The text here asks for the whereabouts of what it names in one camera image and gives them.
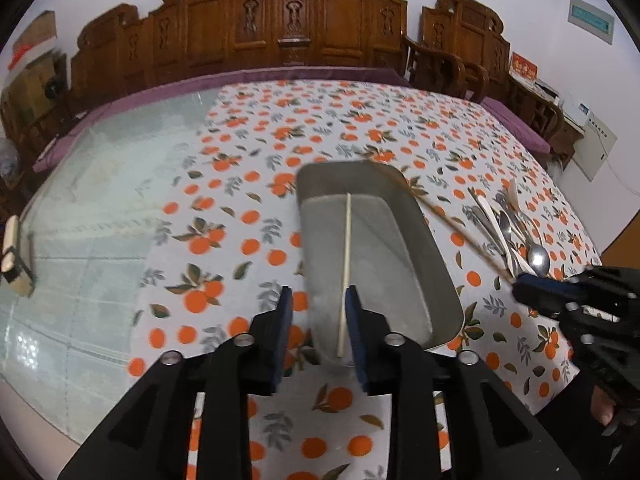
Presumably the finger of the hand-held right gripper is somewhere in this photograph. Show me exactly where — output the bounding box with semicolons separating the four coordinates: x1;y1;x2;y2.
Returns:
513;286;622;322
518;266;640;302

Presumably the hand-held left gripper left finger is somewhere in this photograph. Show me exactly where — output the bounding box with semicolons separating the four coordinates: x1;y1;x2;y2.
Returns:
57;286;294;480

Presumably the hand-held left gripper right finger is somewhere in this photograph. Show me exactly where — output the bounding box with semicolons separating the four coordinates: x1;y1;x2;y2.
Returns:
345;285;583;480

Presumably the metal spoon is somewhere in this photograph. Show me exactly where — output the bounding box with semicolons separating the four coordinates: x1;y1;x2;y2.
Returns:
497;210;521;266
510;210;551;277

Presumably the grey metal tray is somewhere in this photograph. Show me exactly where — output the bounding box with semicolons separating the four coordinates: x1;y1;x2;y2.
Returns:
296;159;464;368

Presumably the light wooden chopstick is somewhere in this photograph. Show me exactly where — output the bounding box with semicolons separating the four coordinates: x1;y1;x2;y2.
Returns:
336;192;353;360

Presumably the brown wooden chopstick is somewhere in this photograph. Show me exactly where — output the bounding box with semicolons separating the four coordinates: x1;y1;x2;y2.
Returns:
361;159;520;284

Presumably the person's right hand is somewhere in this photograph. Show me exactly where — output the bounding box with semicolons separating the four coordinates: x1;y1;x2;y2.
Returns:
590;390;619;426

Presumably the person's dark clothing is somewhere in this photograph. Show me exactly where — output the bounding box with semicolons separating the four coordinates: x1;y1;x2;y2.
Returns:
536;374;640;480

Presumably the wooden side table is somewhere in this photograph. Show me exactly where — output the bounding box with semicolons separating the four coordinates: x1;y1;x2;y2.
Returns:
556;107;586;163

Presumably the orange print tablecloth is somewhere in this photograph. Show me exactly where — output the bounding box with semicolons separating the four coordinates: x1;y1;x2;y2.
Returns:
127;79;604;480

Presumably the purple armchair cushion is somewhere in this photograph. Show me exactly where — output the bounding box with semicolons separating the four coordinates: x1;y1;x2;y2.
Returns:
479;96;552;157

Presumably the red box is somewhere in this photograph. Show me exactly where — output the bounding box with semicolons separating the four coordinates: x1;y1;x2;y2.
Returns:
509;52;540;81

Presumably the long purple cushion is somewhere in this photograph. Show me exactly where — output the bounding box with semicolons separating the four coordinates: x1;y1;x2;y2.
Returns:
31;66;416;172

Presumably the carved wooden armchair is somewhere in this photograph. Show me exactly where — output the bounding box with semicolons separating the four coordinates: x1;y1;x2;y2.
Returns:
401;0;566;157

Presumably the carved wooden bench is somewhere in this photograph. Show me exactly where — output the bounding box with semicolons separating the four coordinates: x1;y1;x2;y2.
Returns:
67;0;416;111

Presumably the wooden cabinet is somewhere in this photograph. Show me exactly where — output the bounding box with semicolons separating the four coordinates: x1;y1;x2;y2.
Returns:
0;52;72;163

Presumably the cardboard box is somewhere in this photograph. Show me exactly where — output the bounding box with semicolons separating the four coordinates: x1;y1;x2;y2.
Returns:
9;10;59;69

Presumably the white wall box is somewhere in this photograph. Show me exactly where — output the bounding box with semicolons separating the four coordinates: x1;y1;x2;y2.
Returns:
571;111;619;182

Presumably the white wall panel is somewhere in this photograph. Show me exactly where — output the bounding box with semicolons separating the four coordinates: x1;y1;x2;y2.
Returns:
567;0;616;45

